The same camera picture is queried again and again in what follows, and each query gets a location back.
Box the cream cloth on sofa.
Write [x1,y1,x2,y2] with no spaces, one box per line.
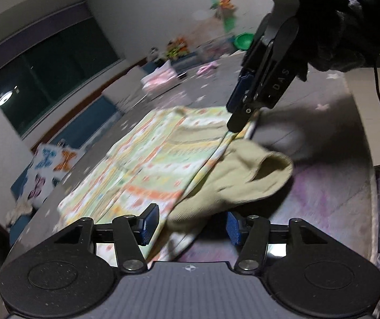
[5,200,34,227]

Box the right gloved hand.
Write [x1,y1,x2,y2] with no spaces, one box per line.
[298,0,380,81]

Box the dark window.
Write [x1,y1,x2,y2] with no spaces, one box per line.
[0,2,121,135]

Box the colourful patterned child garment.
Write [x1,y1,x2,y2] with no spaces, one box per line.
[58,107,294,263]

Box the butterfly print pillow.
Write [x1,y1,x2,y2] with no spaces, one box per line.
[21,143,85,209]

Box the grey plain pillow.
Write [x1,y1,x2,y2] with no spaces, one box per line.
[102,66,149,114]

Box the orange fox plush toy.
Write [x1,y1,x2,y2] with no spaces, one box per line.
[176,37,190,58]

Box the panda plush toy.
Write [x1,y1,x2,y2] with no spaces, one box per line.
[147,47,160,62]

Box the pink scrunchie headband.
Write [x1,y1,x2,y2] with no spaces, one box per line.
[196,61,219,76]

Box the pink tissue box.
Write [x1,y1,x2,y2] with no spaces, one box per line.
[141,60,179,94]

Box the colourful paper pinwheel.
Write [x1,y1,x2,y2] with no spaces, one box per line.
[210,0,237,33]

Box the clear plastic toy box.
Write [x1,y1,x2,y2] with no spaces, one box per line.
[196,36,235,63]

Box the green plastic bowl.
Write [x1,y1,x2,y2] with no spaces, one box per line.
[233,32,254,51]

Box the yellow bear plush toy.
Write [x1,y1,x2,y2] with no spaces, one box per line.
[166,40,181,61]

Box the blue sofa bench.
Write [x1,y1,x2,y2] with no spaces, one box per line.
[8,59,204,236]

